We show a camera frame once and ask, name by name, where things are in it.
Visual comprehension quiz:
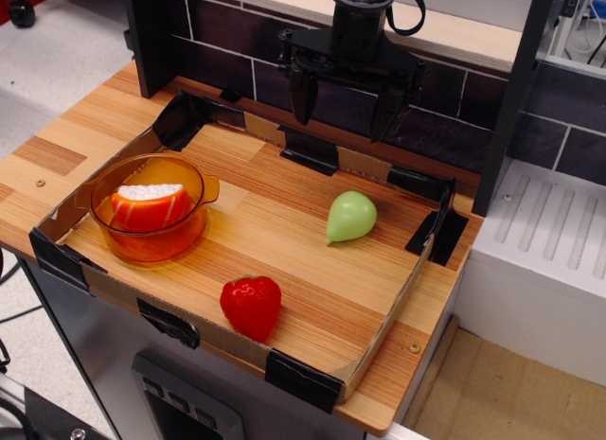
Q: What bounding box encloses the orange white toy sushi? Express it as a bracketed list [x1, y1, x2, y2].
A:
[111, 184, 191, 232]

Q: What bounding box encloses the black chair caster wheel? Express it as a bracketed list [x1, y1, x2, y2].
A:
[9, 0, 36, 28]

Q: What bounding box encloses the taped cardboard fence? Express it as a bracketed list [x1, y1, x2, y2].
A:
[30, 92, 481, 412]

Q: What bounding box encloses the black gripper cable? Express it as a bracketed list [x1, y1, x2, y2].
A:
[385, 0, 427, 37]

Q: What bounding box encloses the green toy pear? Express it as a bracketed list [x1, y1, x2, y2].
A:
[326, 191, 378, 245]

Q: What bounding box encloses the light wooden shelf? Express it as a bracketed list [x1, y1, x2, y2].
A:
[234, 0, 531, 75]

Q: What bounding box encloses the white toy sink drainboard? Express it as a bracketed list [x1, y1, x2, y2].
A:
[454, 160, 605, 385]

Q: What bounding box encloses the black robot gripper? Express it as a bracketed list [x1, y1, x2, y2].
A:
[278, 0, 425, 143]

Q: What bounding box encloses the dark grey post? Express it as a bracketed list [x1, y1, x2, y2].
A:
[124, 0, 175, 98]
[472, 0, 554, 217]

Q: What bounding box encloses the orange transparent plastic pot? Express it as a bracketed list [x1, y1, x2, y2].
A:
[75, 152, 220, 264]

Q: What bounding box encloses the toy oven control panel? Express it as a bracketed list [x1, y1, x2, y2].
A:
[132, 355, 245, 439]

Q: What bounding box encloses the dark grey left post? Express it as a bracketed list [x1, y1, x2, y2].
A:
[124, 0, 175, 98]

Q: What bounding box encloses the dark grey right post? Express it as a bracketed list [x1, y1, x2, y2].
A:
[472, 0, 554, 217]

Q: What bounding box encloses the red toy strawberry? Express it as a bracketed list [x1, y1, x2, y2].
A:
[220, 275, 282, 343]

